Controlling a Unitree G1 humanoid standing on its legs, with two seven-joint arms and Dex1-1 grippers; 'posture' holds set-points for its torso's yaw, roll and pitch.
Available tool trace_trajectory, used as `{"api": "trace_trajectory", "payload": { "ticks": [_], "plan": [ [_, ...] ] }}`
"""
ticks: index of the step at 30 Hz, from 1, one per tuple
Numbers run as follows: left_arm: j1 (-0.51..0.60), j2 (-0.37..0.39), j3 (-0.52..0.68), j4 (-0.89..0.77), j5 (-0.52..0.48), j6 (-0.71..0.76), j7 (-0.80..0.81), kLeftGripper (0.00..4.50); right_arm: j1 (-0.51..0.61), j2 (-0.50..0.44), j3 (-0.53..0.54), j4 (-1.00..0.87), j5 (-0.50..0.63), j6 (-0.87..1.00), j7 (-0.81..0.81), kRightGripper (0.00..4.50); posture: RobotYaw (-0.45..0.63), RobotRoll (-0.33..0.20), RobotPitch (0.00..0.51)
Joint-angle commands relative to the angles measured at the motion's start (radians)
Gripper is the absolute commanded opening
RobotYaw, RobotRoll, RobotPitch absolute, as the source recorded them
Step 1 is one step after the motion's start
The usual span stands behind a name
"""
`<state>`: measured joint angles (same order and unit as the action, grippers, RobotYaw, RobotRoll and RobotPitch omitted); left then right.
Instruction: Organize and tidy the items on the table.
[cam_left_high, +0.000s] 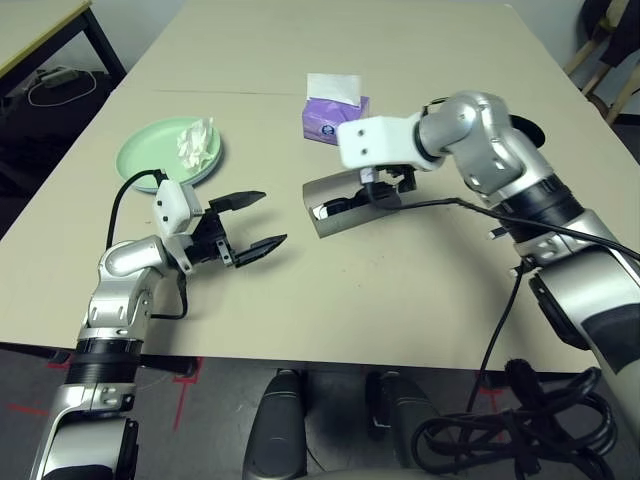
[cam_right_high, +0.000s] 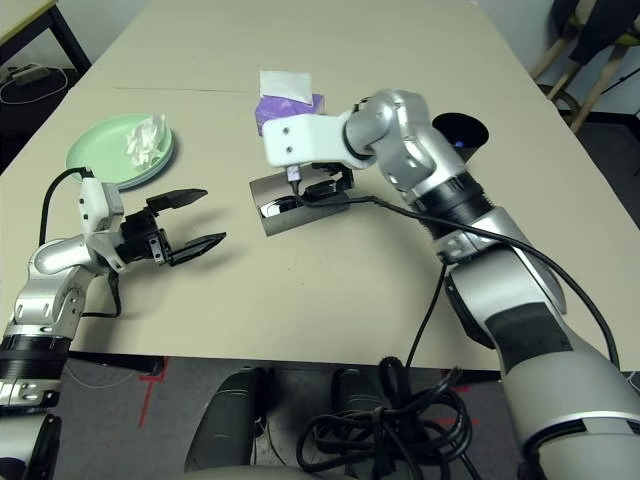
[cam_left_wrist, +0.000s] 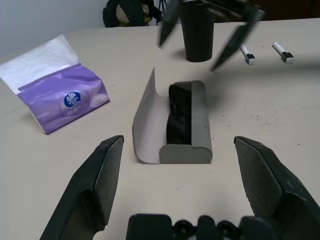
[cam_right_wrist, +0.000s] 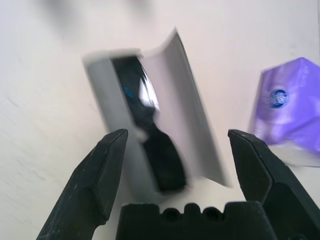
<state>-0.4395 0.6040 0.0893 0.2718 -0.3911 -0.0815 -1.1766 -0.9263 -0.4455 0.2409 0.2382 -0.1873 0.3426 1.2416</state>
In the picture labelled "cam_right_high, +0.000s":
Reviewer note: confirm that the flat white tissue sheet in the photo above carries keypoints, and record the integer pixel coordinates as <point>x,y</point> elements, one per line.
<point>285,82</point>

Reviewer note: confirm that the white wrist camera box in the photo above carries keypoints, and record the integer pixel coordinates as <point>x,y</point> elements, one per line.
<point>92,205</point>
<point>305,137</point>

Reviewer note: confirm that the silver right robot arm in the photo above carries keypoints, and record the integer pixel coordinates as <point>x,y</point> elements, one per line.
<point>410,130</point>

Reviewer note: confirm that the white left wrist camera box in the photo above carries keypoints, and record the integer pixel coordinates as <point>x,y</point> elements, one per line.
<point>92,205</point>

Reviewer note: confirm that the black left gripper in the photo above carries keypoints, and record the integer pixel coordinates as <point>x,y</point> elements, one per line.
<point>145,237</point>

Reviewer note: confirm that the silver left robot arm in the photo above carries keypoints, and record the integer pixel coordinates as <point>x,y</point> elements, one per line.
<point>50,295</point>

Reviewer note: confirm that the grey robot leg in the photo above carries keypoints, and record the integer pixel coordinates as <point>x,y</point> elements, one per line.
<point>225,420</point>
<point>360,395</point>

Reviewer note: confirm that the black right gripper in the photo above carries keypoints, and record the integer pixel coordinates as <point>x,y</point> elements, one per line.
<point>330,187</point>

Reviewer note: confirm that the grey robot right leg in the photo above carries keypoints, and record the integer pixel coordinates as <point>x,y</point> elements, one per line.
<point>360,395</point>

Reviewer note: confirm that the dark jacket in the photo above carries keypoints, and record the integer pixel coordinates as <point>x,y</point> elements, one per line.
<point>600,25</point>

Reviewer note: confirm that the beige side table black frame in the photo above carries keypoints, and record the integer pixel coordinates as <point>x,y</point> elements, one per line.
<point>20,15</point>

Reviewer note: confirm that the black plastic cup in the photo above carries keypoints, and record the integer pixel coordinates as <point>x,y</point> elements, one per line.
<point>465,130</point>

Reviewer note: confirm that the purple tissue pack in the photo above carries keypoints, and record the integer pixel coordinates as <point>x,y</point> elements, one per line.
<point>280,107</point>

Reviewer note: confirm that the grey robot left leg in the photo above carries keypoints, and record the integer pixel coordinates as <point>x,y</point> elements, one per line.
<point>225,420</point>

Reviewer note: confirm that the wooden stool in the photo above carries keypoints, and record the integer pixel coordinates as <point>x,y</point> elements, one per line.
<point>550,52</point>

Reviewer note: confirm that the green plate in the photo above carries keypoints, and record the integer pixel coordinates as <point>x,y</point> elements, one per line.
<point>100,150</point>

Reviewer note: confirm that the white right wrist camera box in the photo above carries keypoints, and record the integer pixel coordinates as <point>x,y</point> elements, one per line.
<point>305,137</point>

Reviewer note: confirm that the blue plate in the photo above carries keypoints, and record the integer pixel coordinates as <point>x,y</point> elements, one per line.
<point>145,183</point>

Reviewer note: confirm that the grey power adapter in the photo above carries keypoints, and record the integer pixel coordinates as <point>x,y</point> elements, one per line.
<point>30,74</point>

